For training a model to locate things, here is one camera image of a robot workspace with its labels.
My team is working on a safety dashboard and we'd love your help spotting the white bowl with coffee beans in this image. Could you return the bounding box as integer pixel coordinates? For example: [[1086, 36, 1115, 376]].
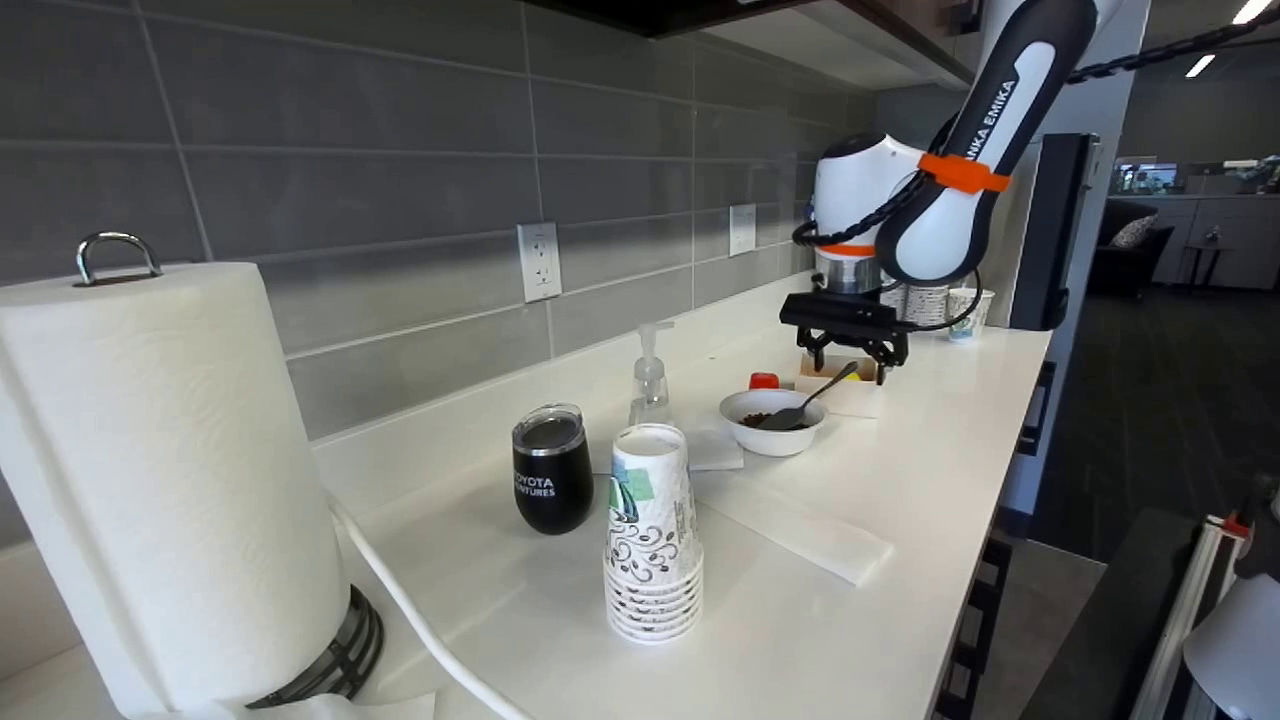
[[718, 389, 825, 459]]

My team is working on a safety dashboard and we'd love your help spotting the white wall outlet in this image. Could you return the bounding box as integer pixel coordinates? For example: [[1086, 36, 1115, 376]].
[[729, 205, 757, 256], [516, 223, 559, 300]]

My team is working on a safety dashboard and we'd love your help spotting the metal paper towel holder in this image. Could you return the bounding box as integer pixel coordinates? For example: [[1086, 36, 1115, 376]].
[[77, 227, 384, 712]]

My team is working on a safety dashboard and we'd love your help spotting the white cable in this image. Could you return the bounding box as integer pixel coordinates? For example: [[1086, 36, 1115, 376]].
[[324, 506, 533, 720]]

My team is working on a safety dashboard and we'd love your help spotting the cardboard box with toy food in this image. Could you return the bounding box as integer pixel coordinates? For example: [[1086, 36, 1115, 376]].
[[795, 347, 886, 384]]

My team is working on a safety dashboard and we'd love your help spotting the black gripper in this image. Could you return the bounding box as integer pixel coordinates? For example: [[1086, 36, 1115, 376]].
[[780, 247, 907, 367]]

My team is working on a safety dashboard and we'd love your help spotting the clear glass flask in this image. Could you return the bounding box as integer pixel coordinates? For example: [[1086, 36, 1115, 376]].
[[630, 326, 669, 423]]

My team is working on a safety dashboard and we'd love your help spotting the black tumbler cup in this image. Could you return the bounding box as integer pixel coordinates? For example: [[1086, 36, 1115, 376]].
[[513, 404, 592, 535]]

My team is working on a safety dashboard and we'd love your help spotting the stack of patterned paper cups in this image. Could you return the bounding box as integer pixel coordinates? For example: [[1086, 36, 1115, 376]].
[[603, 423, 704, 643]]

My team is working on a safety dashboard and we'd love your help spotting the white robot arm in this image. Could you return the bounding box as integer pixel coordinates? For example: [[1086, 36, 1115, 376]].
[[780, 0, 1115, 363]]

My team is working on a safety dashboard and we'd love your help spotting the white paper towel roll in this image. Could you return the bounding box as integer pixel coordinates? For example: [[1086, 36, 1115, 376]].
[[0, 265, 348, 717]]

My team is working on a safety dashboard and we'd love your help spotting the red toy piece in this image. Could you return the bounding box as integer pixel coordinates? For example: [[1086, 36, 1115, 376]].
[[748, 371, 780, 389]]

